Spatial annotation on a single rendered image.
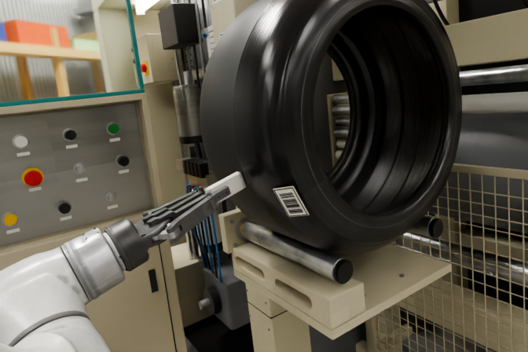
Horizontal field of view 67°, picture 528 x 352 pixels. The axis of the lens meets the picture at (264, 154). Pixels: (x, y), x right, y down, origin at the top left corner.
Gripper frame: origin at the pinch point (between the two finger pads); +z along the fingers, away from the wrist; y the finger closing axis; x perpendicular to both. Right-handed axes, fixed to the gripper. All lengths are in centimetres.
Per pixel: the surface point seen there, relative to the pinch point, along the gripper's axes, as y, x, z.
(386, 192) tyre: 3.5, 23.3, 40.7
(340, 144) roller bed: 36, 20, 59
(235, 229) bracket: 23.9, 19.7, 8.3
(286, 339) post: 26, 59, 11
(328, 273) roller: -8.7, 20.7, 8.9
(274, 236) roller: 9.5, 19.1, 10.5
